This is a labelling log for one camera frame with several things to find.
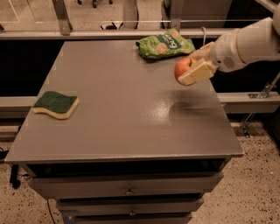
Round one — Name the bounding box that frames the red yellow apple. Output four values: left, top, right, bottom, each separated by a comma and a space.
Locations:
174, 57, 197, 86

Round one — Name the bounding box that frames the grey drawer cabinet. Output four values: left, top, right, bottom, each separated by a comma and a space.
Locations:
28, 158, 227, 224

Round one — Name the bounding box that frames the green yellow sponge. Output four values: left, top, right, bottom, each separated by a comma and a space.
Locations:
32, 91, 79, 120

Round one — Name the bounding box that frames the metal railing frame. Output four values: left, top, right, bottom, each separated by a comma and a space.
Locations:
0, 0, 280, 41

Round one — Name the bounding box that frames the green rice chip bag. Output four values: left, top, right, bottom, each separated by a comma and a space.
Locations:
136, 29, 195, 60

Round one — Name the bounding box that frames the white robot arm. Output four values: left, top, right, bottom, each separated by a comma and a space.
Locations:
174, 0, 280, 86

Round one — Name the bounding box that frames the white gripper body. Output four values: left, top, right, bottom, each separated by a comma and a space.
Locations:
209, 32, 249, 73

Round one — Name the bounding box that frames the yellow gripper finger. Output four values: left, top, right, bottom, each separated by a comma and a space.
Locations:
179, 59, 218, 84
190, 42, 214, 61

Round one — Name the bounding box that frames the white cable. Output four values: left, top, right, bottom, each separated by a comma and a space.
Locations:
199, 26, 207, 47

